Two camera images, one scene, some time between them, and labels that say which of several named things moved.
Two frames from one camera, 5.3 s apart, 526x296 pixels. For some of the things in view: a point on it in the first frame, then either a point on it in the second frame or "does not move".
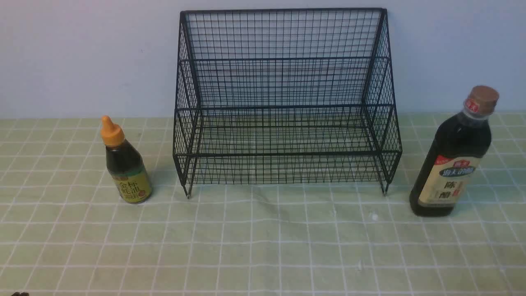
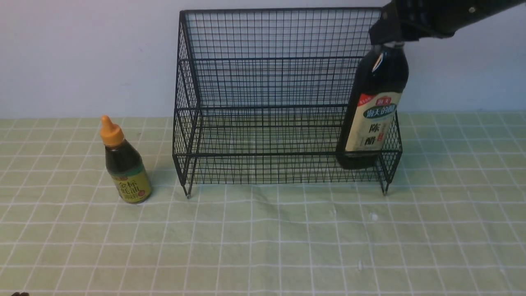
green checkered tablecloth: [62, 234] does not move
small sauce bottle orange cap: [125, 163] does not move
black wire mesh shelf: [288, 95] does not move
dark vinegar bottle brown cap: [454, 156] to [369, 121]
